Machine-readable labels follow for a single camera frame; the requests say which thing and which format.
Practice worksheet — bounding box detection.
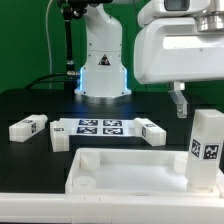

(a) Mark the white cable behind pole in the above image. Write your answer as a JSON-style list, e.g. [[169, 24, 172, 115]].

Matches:
[[45, 0, 54, 90]]

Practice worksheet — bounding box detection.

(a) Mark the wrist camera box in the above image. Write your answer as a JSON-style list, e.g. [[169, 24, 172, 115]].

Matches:
[[138, 0, 211, 27]]

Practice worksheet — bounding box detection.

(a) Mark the black cable on table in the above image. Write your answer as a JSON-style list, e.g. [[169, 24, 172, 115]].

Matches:
[[23, 73, 81, 90]]

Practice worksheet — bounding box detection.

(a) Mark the white front fence bar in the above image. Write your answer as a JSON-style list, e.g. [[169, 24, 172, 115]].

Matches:
[[0, 193, 224, 224]]

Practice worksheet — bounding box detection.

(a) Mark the white desk top tray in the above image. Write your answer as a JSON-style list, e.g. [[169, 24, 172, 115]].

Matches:
[[65, 148, 224, 198]]

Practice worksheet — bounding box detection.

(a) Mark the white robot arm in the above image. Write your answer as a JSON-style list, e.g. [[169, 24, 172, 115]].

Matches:
[[75, 0, 224, 118]]

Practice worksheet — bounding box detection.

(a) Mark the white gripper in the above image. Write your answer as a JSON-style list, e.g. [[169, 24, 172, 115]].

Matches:
[[134, 17, 224, 119]]

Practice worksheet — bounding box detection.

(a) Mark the white sheet with markers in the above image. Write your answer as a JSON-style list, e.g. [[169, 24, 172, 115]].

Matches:
[[60, 118, 136, 137]]

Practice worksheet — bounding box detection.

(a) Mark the black camera stand pole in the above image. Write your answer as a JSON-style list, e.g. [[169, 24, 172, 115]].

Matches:
[[57, 0, 87, 76]]

